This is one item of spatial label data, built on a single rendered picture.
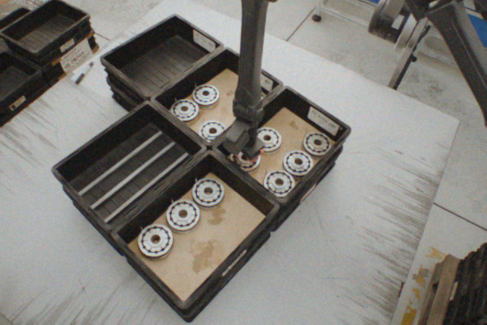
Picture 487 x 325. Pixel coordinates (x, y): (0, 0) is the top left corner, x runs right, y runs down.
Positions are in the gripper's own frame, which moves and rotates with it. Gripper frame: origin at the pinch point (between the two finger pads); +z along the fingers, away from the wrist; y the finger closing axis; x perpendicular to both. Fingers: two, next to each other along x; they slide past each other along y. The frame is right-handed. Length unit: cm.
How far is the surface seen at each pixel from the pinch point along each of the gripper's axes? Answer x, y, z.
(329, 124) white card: 30.1, 11.0, -1.2
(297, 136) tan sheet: 21.5, 4.6, 4.9
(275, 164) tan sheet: 6.8, 7.8, 4.3
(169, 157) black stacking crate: -18.5, -18.7, 3.5
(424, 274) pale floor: 59, 79, 89
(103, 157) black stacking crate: -35.8, -33.4, 2.8
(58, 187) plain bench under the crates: -53, -42, 15
